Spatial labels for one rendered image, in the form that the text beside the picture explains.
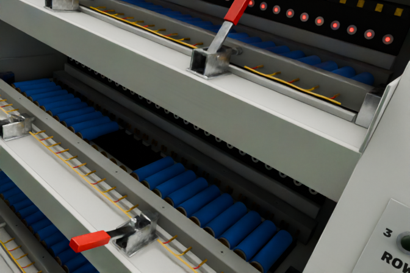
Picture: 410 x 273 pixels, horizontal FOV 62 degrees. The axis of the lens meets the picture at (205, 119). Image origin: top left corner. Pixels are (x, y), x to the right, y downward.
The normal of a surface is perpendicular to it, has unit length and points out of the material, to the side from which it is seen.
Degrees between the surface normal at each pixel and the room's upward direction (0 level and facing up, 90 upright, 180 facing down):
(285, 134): 113
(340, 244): 90
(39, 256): 23
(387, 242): 90
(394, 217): 90
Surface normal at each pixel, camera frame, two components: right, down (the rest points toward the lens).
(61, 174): 0.18, -0.89
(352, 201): -0.51, -0.12
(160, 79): -0.63, 0.23
